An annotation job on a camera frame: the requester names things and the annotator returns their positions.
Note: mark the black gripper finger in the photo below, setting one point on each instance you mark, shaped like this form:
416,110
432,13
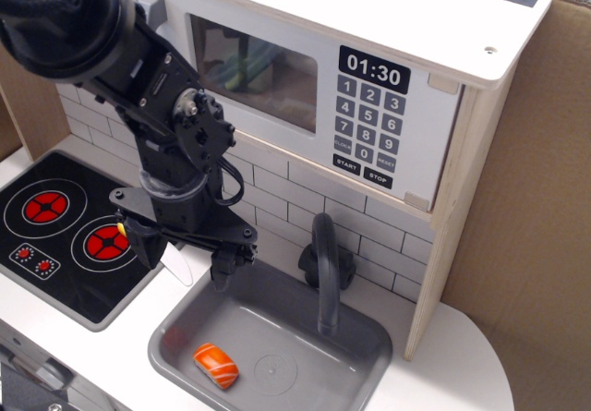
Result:
225,261
146,242

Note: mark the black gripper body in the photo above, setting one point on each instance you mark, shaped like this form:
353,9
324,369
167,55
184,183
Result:
189,215

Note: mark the white toy microwave door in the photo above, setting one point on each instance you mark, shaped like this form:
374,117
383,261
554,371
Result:
367,116

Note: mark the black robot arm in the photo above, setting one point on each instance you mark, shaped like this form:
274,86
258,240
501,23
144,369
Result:
107,48

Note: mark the wooden toy microwave cabinet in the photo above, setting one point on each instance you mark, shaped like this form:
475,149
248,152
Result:
476,43

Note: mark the grey toy sink basin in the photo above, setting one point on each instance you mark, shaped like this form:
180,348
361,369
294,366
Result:
267,323

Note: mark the black toy stovetop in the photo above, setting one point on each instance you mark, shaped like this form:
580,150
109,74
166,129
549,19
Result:
59,240

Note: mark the dark grey toy faucet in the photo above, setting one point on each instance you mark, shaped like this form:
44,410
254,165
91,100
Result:
328,269

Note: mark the orange salmon sushi toy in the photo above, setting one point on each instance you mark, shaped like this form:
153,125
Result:
216,365

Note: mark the green toy vegetable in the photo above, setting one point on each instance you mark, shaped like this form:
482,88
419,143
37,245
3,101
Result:
252,58

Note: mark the grey toy oven front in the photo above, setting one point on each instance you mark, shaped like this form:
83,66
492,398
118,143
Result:
32,379

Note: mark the brown cardboard panel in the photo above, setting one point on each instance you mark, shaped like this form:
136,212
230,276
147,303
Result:
521,272

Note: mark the yellow handled toy knife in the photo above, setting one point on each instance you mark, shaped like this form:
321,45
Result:
172,260

